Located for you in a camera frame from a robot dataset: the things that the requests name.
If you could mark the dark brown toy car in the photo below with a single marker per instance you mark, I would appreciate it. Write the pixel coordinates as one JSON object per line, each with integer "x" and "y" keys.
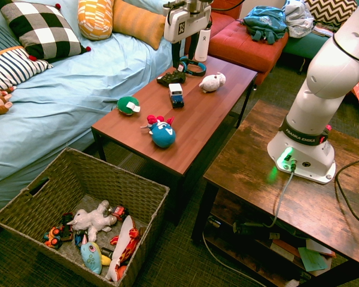
{"x": 66, "y": 227}

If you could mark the teal backpack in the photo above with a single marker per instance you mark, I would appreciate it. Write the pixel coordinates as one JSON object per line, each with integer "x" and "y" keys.
{"x": 264, "y": 22}

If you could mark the black white chevron pillow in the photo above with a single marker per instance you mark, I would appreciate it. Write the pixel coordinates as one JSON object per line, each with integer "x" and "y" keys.
{"x": 329, "y": 12}

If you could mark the blue and white toy car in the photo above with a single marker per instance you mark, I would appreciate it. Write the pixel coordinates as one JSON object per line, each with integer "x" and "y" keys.
{"x": 176, "y": 97}

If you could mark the green round plush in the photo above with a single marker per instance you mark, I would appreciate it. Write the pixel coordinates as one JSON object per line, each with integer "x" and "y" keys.
{"x": 125, "y": 105}

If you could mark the small blue toy car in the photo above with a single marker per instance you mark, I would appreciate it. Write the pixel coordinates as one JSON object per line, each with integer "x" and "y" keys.
{"x": 78, "y": 239}

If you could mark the black white checkered pillow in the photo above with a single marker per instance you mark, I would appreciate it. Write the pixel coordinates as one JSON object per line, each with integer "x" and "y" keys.
{"x": 45, "y": 33}

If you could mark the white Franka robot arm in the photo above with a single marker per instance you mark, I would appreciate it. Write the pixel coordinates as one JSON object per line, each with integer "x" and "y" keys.
{"x": 317, "y": 89}

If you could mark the light blue covered sofa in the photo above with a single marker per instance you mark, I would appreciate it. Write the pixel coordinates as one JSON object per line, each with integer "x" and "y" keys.
{"x": 77, "y": 89}

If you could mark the white water bottle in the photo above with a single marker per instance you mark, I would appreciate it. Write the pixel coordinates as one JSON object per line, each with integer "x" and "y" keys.
{"x": 202, "y": 48}

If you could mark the teal bench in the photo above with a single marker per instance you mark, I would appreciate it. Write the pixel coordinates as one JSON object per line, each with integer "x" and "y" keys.
{"x": 302, "y": 46}

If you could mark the green paper sheet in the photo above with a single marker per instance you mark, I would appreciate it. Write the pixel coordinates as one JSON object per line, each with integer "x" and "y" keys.
{"x": 312, "y": 258}

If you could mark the grey white cloth pile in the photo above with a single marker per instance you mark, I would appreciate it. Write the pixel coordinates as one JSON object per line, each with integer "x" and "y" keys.
{"x": 297, "y": 16}

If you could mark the white orange flame plush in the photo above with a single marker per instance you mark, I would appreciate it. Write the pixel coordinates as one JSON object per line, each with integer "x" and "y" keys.
{"x": 127, "y": 245}

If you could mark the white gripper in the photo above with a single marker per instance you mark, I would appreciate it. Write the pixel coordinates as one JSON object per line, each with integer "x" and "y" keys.
{"x": 185, "y": 25}

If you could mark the orange toy truck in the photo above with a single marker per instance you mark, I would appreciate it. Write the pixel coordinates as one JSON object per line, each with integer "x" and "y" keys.
{"x": 53, "y": 237}

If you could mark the black game controller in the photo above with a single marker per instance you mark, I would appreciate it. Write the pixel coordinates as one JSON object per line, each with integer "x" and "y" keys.
{"x": 170, "y": 78}

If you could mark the reddish wood coffee table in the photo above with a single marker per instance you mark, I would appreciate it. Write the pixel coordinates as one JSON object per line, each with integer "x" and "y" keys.
{"x": 203, "y": 119}

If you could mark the woven wicker basket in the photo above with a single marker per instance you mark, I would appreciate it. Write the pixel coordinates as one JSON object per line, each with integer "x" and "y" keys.
{"x": 77, "y": 173}

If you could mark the navy white striped pillow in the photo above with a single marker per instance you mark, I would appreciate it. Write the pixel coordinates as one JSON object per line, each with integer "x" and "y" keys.
{"x": 12, "y": 67}

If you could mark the teal striped pillow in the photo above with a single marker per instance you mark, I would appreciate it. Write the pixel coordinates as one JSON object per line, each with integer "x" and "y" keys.
{"x": 0, "y": 39}

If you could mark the rustic dark wood table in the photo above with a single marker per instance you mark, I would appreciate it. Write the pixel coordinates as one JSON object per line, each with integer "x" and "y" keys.
{"x": 251, "y": 179}

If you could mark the yellow white patterned bolster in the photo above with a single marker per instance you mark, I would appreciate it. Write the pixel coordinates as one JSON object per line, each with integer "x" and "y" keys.
{"x": 94, "y": 21}

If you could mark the white unicorn plush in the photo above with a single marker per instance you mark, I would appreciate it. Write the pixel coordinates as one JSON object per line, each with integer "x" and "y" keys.
{"x": 89, "y": 219}

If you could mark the black power strip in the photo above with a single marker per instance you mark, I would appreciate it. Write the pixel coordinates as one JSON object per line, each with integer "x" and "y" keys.
{"x": 248, "y": 228}

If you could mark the Captain America plush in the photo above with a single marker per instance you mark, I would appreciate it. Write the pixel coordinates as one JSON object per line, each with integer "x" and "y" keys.
{"x": 163, "y": 134}

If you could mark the mustard ribbed pillow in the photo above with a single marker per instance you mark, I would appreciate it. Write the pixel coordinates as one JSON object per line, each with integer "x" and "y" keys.
{"x": 137, "y": 22}

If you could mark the red toy car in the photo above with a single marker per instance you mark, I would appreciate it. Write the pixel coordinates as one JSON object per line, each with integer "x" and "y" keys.
{"x": 119, "y": 213}

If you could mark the blue black headphones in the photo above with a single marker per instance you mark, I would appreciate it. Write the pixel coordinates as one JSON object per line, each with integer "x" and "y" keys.
{"x": 197, "y": 71}

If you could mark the red tufted ottoman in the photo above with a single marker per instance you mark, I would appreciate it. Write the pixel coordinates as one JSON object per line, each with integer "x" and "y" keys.
{"x": 242, "y": 48}

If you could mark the blue fish plush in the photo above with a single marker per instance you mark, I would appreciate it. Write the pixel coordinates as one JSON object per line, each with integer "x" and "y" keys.
{"x": 91, "y": 257}

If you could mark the white animal plush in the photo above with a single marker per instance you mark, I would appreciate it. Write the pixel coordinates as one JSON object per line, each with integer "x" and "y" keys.
{"x": 212, "y": 82}

